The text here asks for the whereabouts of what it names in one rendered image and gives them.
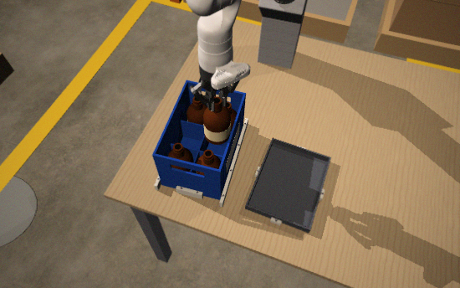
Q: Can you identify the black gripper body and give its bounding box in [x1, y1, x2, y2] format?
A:
[198, 65, 214, 92]

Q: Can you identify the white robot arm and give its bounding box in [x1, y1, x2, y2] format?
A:
[186, 0, 250, 90]

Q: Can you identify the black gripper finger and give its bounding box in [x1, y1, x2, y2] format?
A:
[218, 80, 240, 107]
[189, 81, 217, 112]

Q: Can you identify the dark blue crate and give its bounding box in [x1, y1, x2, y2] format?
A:
[152, 90, 245, 200]

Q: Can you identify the brown glass bottle with cream label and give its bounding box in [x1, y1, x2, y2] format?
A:
[203, 96, 231, 145]

